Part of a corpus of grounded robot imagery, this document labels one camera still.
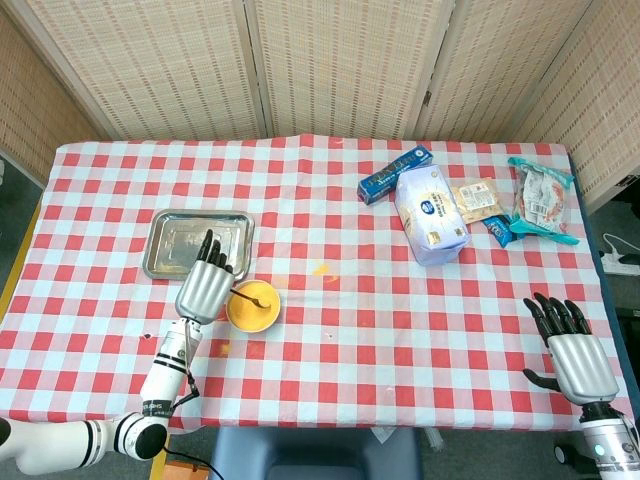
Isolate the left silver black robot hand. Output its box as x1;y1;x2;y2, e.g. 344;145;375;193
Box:
173;228;236;326

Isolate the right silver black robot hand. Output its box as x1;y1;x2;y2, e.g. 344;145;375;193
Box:
521;292;621;406

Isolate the black spoon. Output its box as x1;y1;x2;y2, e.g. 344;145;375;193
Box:
230;287;267;309

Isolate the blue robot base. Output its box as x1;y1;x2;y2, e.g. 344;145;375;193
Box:
208;426;424;480

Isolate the rectangular steel tray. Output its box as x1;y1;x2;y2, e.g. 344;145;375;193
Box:
142;208;256;283

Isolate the bowl of yellow powder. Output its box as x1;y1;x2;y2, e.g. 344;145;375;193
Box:
225;279;282;334

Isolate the white power strip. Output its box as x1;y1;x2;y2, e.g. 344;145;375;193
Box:
601;251;640;276

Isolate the red white checkered tablecloth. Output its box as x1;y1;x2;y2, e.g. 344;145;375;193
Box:
0;134;637;433

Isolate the small blue snack packet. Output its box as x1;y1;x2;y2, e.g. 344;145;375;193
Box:
481;214;524;250

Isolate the teal clear food bag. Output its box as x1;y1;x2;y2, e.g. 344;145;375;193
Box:
506;156;582;247

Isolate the beige snack packet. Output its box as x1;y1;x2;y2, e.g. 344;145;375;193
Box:
449;177;509;225

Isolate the pale blue flour bag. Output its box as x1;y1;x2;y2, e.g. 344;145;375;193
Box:
394;164;473;268

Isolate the dark blue long box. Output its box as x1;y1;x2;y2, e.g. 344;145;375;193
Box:
356;144;433;206

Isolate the woven folding screen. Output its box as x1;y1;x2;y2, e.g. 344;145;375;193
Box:
0;0;640;214

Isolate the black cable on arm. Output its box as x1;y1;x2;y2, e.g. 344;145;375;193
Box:
172;319;202;409

